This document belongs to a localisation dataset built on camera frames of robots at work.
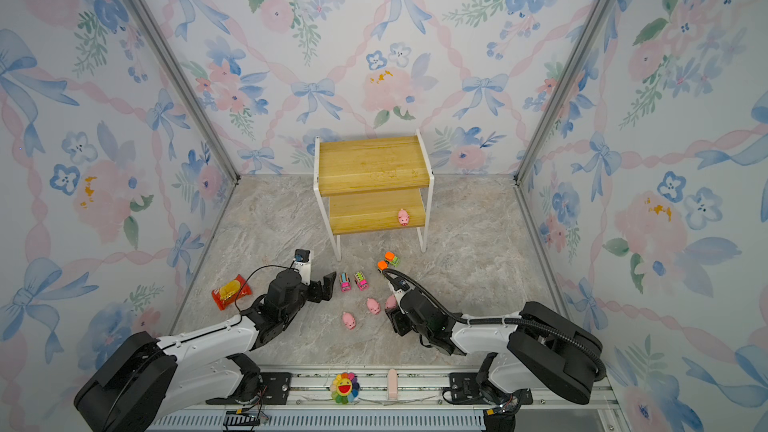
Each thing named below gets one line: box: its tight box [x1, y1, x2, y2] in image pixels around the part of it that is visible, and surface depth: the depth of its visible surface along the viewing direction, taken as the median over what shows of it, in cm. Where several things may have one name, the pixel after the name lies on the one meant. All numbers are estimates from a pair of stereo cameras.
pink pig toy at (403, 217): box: [398, 208, 410, 226], surface depth 87 cm
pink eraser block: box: [388, 369, 398, 400], surface depth 75 cm
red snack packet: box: [211, 275, 253, 311], surface depth 90 cm
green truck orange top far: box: [384, 251, 400, 268], surface depth 97 cm
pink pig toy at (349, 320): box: [342, 312, 357, 330], surface depth 85 cm
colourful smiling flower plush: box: [330, 372, 360, 405], surface depth 75 cm
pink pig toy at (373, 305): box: [366, 297, 381, 315], surface depth 87 cm
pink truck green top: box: [354, 271, 369, 291], surface depth 92 cm
